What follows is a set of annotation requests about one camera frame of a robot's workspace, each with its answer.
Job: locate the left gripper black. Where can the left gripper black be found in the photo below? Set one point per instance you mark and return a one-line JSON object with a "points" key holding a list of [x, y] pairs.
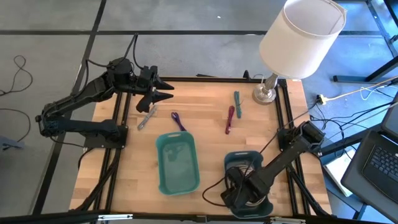
{"points": [[147, 82]]}

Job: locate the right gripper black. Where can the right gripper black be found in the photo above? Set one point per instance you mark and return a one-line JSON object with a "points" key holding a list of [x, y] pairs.
{"points": [[245, 193]]}

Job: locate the blue plastic bin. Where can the blue plastic bin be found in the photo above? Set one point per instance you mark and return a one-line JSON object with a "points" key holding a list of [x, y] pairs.
{"points": [[236, 158]]}

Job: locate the green plastic bin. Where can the green plastic bin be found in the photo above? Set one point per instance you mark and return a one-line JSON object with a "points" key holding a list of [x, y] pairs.
{"points": [[178, 168]]}

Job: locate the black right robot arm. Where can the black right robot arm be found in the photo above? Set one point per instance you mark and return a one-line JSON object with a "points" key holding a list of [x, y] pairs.
{"points": [[280, 161]]}

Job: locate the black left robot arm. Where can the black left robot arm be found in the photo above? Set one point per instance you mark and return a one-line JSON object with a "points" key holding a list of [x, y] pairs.
{"points": [[77, 96]]}

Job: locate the black flat strip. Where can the black flat strip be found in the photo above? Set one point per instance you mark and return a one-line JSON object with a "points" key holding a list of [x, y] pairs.
{"points": [[205, 75]]}

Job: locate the white flat box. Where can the white flat box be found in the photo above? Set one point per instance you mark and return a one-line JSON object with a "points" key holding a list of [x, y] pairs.
{"points": [[337, 169]]}

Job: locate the black laptop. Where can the black laptop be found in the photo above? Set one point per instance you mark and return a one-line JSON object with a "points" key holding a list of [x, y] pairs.
{"points": [[382, 161]]}

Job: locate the table lamp white shade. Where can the table lamp white shade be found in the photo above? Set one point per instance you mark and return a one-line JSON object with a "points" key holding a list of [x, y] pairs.
{"points": [[298, 40]]}

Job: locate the grey-blue floor object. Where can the grey-blue floor object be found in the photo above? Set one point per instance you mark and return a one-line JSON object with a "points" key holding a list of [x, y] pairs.
{"points": [[9, 143]]}

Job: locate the silver metal bracket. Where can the silver metal bracket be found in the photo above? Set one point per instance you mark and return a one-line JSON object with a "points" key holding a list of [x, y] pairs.
{"points": [[287, 220], [115, 217]]}

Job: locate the black aluminium table frame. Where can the black aluminium table frame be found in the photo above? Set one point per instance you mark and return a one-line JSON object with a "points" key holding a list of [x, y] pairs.
{"points": [[217, 79]]}

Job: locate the black frame knob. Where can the black frame knob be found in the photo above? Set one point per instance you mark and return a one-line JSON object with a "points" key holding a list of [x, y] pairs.
{"points": [[246, 75]]}

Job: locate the black desk leg frame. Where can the black desk leg frame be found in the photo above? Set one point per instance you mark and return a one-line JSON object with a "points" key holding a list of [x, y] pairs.
{"points": [[351, 78]]}

